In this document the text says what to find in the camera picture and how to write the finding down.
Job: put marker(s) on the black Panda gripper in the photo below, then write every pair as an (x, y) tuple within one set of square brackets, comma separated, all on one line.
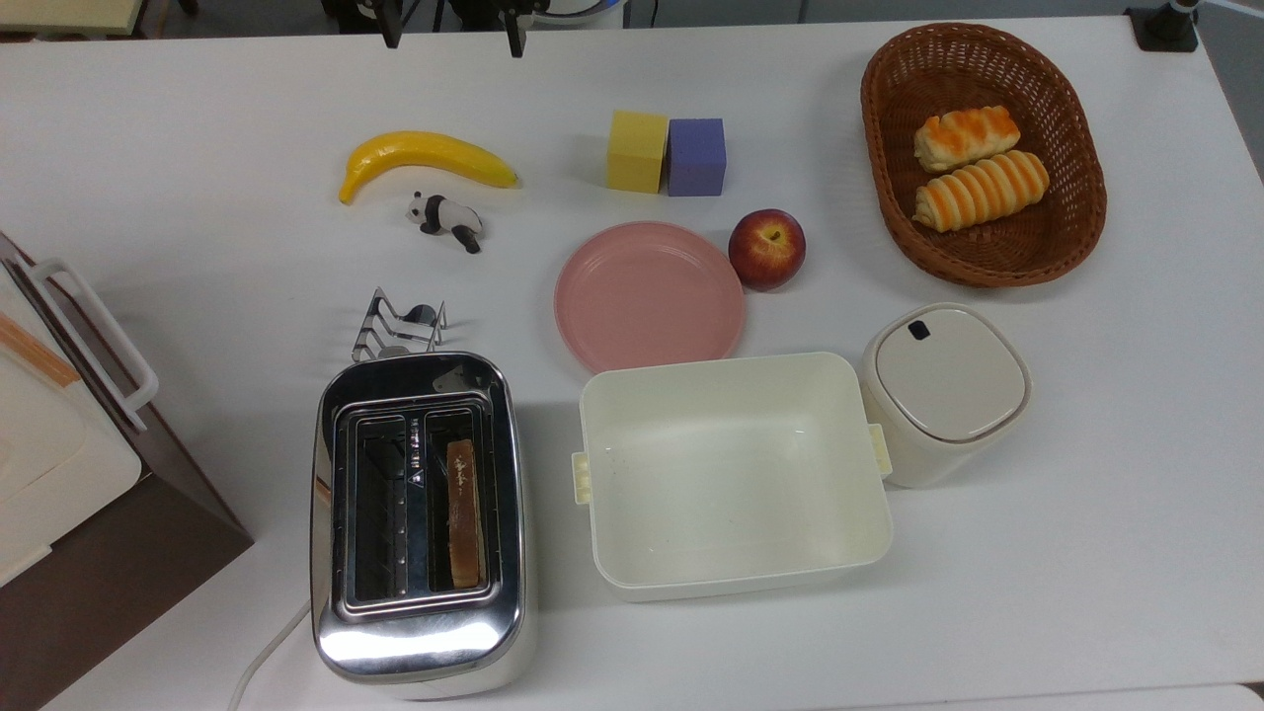
[(464, 8)]

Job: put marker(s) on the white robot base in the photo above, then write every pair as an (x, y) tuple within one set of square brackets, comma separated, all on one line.
[(583, 10)]

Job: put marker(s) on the chrome two-slot toaster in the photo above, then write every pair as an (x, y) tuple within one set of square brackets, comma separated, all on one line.
[(418, 513)]

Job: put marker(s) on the yellow banana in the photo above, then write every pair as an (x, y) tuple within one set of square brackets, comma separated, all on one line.
[(425, 158)]

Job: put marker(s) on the panda figurine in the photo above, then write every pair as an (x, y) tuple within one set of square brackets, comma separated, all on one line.
[(446, 219)]

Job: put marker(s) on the yellow foam cube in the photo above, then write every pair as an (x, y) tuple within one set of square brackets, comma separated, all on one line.
[(637, 150)]

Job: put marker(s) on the purple foam cube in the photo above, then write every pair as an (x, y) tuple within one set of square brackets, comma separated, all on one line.
[(696, 156)]

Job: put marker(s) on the pink plate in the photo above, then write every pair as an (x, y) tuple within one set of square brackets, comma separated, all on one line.
[(647, 296)]

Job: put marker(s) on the red apple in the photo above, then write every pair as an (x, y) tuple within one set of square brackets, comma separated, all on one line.
[(766, 249)]

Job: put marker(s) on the beige board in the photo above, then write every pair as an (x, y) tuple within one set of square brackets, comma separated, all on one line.
[(64, 14)]

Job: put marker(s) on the toast slice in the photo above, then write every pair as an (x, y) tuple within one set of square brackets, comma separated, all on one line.
[(463, 515)]

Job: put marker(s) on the cream rectangular plastic box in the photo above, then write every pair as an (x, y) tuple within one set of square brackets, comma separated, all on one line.
[(731, 474)]

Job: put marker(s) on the short striped bread roll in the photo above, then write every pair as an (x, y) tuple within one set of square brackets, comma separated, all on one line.
[(966, 137)]

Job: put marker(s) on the long striped bread roll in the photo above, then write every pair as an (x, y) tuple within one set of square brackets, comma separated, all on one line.
[(980, 190)]

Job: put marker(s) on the cream lidded canister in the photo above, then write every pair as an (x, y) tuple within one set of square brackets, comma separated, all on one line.
[(943, 390)]

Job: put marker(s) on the brown wicker basket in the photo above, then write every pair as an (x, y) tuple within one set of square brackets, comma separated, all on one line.
[(1057, 237)]

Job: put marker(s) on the black camera stand base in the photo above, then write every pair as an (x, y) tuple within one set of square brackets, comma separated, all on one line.
[(1163, 26)]

